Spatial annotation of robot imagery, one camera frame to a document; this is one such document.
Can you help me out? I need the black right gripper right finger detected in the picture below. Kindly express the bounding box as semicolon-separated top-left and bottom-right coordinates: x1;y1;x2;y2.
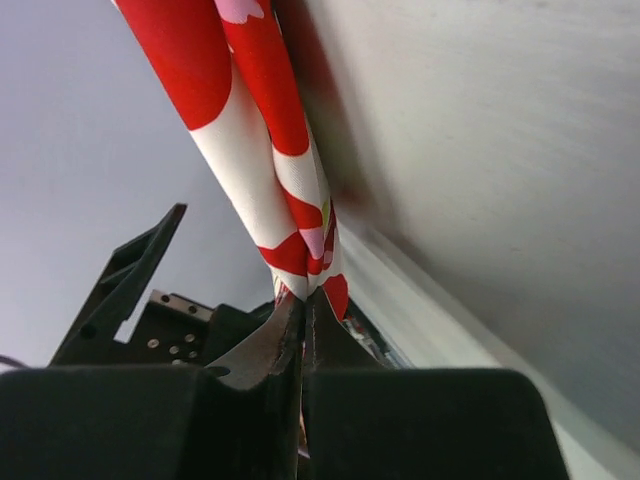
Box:
303;289;569;479

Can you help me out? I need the white red floral skirt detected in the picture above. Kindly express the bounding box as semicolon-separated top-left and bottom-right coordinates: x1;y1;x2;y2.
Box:
117;1;348;318

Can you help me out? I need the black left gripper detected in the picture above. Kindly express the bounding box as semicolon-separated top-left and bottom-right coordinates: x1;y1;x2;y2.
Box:
49;203;280;368

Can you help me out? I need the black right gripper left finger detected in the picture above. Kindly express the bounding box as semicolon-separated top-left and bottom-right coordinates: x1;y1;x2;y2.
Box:
1;296;304;479

